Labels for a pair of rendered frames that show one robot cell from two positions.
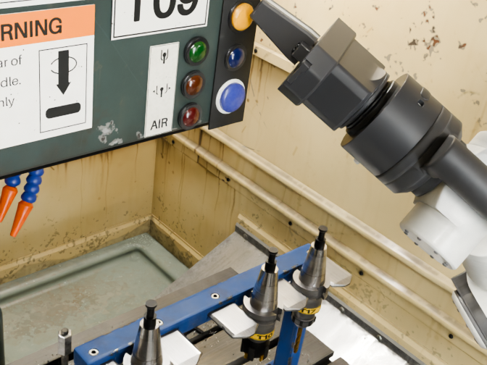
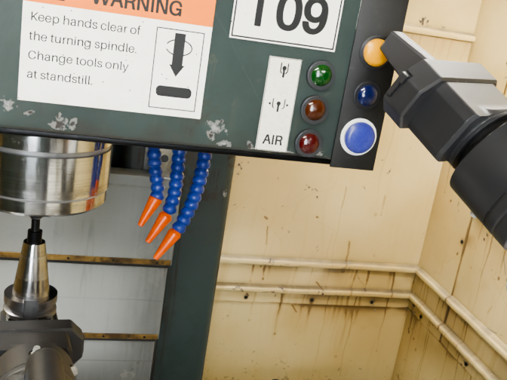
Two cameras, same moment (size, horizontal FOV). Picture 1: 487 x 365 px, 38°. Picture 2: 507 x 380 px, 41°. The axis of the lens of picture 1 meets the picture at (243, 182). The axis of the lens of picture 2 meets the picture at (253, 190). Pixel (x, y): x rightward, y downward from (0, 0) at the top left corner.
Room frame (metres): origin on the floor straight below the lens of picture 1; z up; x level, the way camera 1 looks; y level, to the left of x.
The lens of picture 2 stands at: (0.03, -0.22, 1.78)
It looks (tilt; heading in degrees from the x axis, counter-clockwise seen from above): 16 degrees down; 30
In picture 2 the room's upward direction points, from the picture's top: 9 degrees clockwise
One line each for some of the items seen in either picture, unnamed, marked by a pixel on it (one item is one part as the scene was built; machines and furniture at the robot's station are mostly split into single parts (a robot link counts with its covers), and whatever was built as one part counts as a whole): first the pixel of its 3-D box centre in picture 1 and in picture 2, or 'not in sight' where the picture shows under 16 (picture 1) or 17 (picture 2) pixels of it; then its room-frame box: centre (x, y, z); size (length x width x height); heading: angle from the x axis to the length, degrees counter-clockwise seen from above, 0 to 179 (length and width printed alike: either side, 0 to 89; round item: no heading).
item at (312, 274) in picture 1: (315, 262); not in sight; (0.94, -0.14, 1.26); 0.04 x 0.04 x 0.07
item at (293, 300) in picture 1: (287, 296); not in sight; (0.90, -0.10, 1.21); 0.07 x 0.05 x 0.01; 46
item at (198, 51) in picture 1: (197, 51); (321, 75); (0.60, 0.06, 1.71); 0.02 x 0.01 x 0.02; 136
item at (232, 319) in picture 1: (235, 321); not in sight; (0.82, -0.02, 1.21); 0.07 x 0.05 x 0.01; 46
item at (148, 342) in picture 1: (148, 342); not in sight; (0.70, 0.09, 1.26); 0.04 x 0.04 x 0.07
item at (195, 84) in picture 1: (193, 85); (314, 109); (0.60, 0.06, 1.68); 0.02 x 0.01 x 0.02; 136
